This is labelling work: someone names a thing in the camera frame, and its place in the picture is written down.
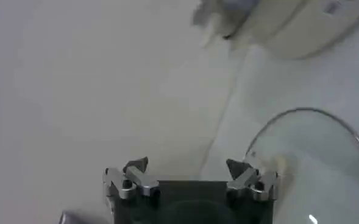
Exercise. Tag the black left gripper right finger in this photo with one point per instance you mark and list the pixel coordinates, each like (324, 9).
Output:
(244, 180)

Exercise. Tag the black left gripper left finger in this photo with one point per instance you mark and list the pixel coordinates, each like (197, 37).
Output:
(142, 182)

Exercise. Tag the glass lid with steel rim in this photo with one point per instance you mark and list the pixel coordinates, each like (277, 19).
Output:
(319, 158)

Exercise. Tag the cream steamer base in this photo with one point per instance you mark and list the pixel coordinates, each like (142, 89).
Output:
(298, 30)

